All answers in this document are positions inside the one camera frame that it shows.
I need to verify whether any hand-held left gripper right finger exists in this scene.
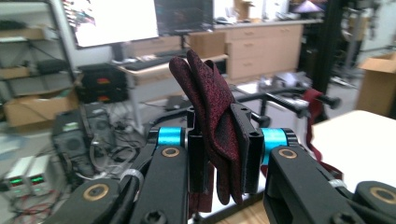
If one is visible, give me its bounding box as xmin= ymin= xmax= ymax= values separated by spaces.
xmin=230 ymin=103 xmax=299 ymax=194

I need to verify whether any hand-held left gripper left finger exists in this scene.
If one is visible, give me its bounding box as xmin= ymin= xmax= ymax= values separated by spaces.
xmin=148 ymin=106 xmax=210 ymax=193

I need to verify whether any plain dark red bow tie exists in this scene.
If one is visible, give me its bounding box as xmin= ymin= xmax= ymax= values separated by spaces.
xmin=168 ymin=49 xmax=250 ymax=219

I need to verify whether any black rack with wooden base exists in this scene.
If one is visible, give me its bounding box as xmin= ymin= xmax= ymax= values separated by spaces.
xmin=148 ymin=87 xmax=343 ymax=224

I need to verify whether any striped red bow tie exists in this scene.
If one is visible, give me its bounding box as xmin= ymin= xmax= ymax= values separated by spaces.
xmin=302 ymin=88 xmax=344 ymax=181

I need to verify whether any white table mat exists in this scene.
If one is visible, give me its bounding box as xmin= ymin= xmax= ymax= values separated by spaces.
xmin=310 ymin=109 xmax=396 ymax=193

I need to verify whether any black computer tower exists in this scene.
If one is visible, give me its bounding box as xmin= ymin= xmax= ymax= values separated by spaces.
xmin=83 ymin=102 xmax=118 ymax=147
xmin=50 ymin=104 xmax=95 ymax=185

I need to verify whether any black keyboard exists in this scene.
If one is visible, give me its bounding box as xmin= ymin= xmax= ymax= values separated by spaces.
xmin=123 ymin=55 xmax=176 ymax=72

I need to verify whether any wooden drawer cabinet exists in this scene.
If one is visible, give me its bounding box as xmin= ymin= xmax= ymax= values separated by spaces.
xmin=224 ymin=23 xmax=305 ymax=81

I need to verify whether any stack of black cases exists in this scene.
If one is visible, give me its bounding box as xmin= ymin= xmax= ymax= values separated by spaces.
xmin=75 ymin=63 xmax=131 ymax=105

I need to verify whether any open cardboard box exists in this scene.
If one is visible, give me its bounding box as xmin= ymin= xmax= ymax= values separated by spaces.
xmin=355 ymin=50 xmax=396 ymax=119

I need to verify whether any dark monitor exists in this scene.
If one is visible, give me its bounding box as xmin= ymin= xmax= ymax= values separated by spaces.
xmin=153 ymin=0 xmax=217 ymax=36

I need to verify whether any white power supply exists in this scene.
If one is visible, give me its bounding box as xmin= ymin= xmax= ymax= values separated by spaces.
xmin=25 ymin=154 xmax=51 ymax=194
xmin=2 ymin=155 xmax=32 ymax=198

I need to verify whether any white lit monitor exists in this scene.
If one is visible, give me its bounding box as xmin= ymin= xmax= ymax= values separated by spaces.
xmin=61 ymin=0 xmax=161 ymax=49

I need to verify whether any flat cardboard box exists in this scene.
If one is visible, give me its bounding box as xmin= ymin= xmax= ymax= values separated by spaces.
xmin=2 ymin=89 xmax=81 ymax=128

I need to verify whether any metal storage shelf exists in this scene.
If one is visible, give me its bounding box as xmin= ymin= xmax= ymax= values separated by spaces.
xmin=0 ymin=0 xmax=77 ymax=101

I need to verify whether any tangle of floor cables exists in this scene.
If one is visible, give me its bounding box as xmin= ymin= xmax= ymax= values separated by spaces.
xmin=78 ymin=102 xmax=150 ymax=183

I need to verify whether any black metal frame post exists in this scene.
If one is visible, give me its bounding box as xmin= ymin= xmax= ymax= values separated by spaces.
xmin=312 ymin=0 xmax=347 ymax=95

